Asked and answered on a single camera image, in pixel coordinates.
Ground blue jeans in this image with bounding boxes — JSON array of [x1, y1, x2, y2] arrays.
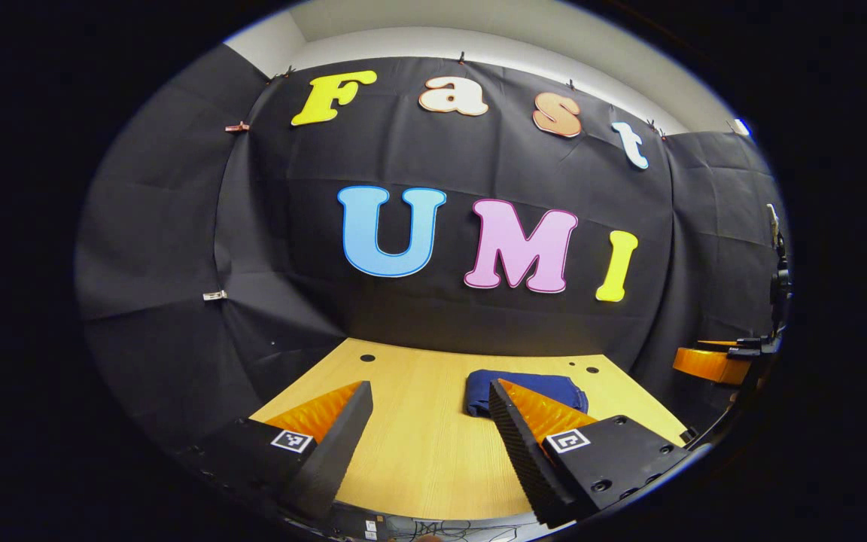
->
[[465, 369, 589, 419]]

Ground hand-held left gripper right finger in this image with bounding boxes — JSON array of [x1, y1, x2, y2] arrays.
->
[[488, 378, 694, 528]]

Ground black backdrop cloth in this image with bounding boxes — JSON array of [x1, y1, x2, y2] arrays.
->
[[75, 41, 789, 452]]

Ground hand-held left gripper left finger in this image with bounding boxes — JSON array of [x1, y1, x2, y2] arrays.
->
[[178, 380, 374, 524]]

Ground black cables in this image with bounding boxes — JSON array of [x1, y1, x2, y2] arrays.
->
[[392, 518, 526, 542]]

